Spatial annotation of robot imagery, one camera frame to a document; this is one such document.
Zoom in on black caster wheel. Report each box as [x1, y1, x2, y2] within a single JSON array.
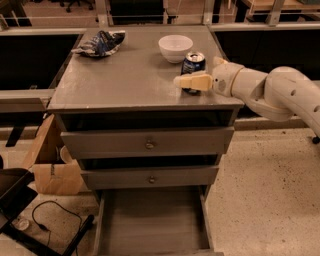
[[312, 136, 320, 144]]

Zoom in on white ceramic bowl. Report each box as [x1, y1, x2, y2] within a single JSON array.
[[158, 35, 193, 63]]

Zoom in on white cup in box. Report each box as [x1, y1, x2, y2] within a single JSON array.
[[60, 146, 73, 164]]

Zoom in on blue pepsi can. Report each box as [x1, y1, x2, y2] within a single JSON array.
[[181, 51, 206, 95]]

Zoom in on brass top drawer knob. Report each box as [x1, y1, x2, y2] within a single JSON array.
[[145, 141, 155, 150]]

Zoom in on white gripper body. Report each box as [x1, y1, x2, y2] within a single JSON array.
[[212, 62, 244, 97]]

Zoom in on black cable on floor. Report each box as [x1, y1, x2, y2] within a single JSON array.
[[31, 200, 83, 248]]

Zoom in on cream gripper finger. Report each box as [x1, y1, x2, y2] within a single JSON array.
[[173, 74, 212, 91], [213, 56, 228, 67]]

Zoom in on grey open bottom drawer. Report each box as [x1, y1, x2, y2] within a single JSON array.
[[93, 186, 224, 256]]

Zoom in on black office chair base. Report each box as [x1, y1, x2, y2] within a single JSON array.
[[58, 0, 94, 13]]

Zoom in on brass drawer knob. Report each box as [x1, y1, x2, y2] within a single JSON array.
[[145, 141, 155, 150], [148, 176, 156, 184]]

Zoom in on small round floor disc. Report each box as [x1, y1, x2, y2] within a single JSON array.
[[16, 219, 30, 231]]

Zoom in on grey middle drawer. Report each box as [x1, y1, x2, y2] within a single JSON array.
[[81, 166, 219, 190]]

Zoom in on black chair frame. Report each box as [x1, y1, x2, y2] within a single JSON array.
[[0, 154, 95, 256]]

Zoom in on brown cardboard box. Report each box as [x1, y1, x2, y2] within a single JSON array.
[[22, 115, 84, 196]]

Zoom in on grey drawer cabinet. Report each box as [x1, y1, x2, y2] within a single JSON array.
[[47, 25, 245, 201]]

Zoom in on grey top drawer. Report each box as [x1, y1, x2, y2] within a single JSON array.
[[61, 127, 234, 160]]

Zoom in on brass middle drawer knob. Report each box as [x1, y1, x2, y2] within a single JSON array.
[[148, 176, 156, 184]]

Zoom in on crumpled blue chip bag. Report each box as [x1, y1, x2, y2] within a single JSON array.
[[72, 30, 126, 57]]

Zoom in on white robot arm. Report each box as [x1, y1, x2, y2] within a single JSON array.
[[174, 57, 320, 136]]

